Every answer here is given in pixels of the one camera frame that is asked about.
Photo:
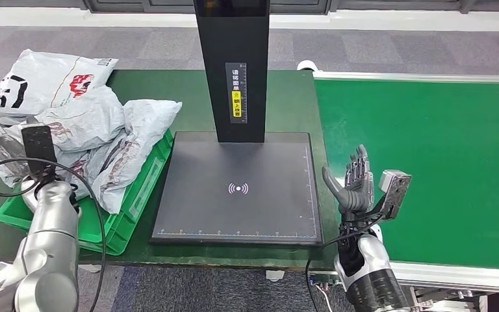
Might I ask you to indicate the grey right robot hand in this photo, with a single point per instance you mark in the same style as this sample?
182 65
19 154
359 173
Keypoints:
355 189

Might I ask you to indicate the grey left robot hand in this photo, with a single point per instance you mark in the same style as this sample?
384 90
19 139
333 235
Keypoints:
4 137

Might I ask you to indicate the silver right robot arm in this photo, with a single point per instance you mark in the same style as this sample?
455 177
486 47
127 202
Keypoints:
370 267

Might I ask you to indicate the large white printed parcel bag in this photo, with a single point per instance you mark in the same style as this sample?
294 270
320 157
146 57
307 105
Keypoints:
43 82

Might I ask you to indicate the black inbound scanner machine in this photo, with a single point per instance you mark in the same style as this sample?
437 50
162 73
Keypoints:
232 38

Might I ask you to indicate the white table foot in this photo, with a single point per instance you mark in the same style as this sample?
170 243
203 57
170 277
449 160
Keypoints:
274 276

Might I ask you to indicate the green plastic crate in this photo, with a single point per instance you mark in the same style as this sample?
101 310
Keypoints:
142 189

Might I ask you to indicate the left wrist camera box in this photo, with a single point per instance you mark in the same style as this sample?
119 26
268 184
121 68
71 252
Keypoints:
39 144

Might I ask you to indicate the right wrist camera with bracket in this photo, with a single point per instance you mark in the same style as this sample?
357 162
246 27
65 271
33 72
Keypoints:
393 191

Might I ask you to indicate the green conveyor belt with frame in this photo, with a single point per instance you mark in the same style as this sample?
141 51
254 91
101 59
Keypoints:
426 129

